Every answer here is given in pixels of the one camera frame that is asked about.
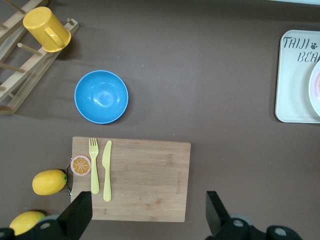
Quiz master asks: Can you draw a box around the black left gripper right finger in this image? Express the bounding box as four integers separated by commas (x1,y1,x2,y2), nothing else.
205,190,254,240

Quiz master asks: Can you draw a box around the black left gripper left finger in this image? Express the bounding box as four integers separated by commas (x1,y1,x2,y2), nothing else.
15,191,93,240

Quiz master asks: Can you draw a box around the white round plate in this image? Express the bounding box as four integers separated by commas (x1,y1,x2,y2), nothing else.
308,59,320,118

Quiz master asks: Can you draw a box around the yellow lemon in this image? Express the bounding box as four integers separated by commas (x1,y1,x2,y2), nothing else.
9,210,47,236
31,169,68,196

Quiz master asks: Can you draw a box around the yellow plastic fork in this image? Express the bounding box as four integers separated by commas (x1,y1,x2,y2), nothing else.
88,137,101,195

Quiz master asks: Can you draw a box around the toy orange slice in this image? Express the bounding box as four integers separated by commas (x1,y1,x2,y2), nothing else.
70,154,92,176

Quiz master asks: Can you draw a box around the yellow plastic knife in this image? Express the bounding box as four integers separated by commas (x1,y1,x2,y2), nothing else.
101,140,113,202

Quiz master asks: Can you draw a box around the wooden cutting board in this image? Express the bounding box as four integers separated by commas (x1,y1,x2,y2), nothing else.
65,135,192,223

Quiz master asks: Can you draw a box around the blue bowl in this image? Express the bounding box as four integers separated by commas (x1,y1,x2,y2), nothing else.
74,70,130,125

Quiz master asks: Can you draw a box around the cream tray with bear print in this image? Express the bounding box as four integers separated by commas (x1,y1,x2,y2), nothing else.
274,29,320,124

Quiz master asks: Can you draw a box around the wooden drying rack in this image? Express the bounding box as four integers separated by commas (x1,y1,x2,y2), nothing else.
0,0,80,116

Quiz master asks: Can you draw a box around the yellow mug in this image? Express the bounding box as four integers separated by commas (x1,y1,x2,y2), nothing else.
22,6,72,53

